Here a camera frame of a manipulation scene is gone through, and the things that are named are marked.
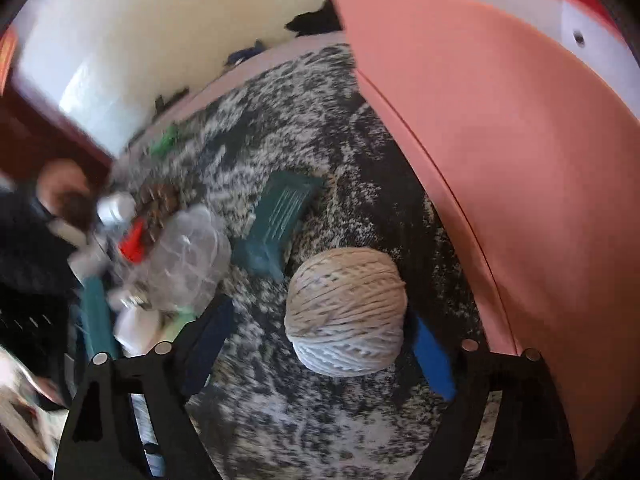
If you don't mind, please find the dark wooden door frame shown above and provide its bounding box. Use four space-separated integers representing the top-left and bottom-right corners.
0 65 114 188

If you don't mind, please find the person's left hand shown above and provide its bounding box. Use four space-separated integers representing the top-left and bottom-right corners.
37 159 97 227

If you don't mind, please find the red bag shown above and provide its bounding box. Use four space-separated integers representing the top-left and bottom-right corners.
560 0 617 28

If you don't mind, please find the red wall poster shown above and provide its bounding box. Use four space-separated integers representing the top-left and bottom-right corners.
0 30 19 92

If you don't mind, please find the white pill bottle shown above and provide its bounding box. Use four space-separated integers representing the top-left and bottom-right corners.
96 192 137 226

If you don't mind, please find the teal ribbed case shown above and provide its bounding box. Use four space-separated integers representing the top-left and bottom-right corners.
232 170 326 281

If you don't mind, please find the clear plastic container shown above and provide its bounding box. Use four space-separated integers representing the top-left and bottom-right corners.
107 205 233 317

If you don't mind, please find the green tape measure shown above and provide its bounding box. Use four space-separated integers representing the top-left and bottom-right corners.
150 125 182 159

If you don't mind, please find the pink cardboard box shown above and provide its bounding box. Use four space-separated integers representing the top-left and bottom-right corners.
322 0 640 480

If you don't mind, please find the blue small item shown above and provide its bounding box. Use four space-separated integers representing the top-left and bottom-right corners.
225 40 266 68

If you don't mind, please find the beige twine ball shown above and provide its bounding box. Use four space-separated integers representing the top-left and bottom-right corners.
284 247 407 376

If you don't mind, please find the brown bead bracelet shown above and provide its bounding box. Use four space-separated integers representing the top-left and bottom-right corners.
135 182 184 241

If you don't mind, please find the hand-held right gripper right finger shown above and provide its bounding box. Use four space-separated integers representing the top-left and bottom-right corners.
407 312 578 480

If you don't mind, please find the black cable tool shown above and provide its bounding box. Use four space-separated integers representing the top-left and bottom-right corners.
154 87 191 112

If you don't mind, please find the person's left forearm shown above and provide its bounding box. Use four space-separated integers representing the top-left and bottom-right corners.
0 180 83 378

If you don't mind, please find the red plastic funnel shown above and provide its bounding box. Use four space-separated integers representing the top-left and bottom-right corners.
119 220 149 263

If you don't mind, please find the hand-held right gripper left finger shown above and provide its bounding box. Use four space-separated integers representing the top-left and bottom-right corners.
52 294 236 480

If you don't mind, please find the black clothing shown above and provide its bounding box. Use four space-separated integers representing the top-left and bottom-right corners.
285 0 347 39

